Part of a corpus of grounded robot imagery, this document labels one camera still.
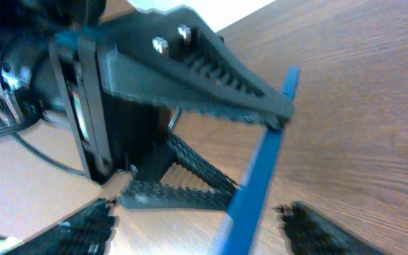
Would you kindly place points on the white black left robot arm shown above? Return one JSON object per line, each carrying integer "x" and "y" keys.
{"x": 28, "y": 87}

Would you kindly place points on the blue Samsung smartphone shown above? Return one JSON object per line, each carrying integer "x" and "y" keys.
{"x": 237, "y": 230}

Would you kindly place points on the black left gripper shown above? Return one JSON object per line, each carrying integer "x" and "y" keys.
{"x": 110, "y": 132}

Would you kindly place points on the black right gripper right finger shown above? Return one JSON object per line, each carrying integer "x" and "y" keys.
{"x": 309, "y": 232}

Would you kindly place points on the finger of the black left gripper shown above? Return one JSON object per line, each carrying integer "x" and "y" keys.
{"x": 176, "y": 60}
{"x": 146, "y": 191}

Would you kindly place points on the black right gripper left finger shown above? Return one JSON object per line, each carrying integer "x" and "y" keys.
{"x": 85, "y": 232}

